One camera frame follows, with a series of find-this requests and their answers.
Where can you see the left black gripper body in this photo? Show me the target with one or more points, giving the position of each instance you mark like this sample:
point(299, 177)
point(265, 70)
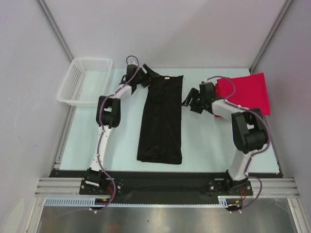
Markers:
point(140, 76)

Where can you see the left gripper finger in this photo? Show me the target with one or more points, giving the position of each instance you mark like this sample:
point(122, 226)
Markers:
point(146, 83)
point(147, 69)

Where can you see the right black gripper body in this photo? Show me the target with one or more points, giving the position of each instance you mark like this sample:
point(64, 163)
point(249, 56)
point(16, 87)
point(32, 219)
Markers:
point(193, 101)

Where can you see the black t shirt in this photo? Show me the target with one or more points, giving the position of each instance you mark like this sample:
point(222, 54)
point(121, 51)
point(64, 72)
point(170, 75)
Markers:
point(160, 132)

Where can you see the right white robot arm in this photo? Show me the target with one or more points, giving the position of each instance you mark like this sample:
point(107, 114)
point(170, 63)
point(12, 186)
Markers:
point(250, 132)

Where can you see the red folded t shirt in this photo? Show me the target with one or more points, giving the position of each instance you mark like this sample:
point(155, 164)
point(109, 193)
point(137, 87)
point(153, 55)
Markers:
point(217, 93)

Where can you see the pink folded t shirt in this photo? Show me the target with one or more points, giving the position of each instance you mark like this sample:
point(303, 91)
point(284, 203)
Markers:
point(249, 91)

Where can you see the white plastic basket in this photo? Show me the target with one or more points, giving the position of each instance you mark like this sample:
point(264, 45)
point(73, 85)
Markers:
point(85, 81)

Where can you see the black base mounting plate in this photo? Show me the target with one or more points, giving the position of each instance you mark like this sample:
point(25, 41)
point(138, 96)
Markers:
point(164, 187)

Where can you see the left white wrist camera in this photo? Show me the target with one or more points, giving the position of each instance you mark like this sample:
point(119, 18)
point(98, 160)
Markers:
point(133, 63)

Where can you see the white slotted cable duct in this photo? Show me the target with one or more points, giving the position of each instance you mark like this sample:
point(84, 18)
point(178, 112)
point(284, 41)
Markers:
point(216, 202)

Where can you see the left aluminium frame post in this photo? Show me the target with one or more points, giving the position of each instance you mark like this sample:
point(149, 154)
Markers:
point(47, 14)

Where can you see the aluminium frame post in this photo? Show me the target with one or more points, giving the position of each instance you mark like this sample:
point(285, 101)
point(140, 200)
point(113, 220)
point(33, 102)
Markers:
point(47, 14)
point(271, 34)

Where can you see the aluminium front rail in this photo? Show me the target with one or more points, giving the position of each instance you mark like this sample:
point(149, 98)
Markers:
point(70, 187)

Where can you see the right aluminium frame post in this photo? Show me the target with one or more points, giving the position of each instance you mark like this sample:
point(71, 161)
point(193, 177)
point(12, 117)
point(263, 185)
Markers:
point(271, 34)

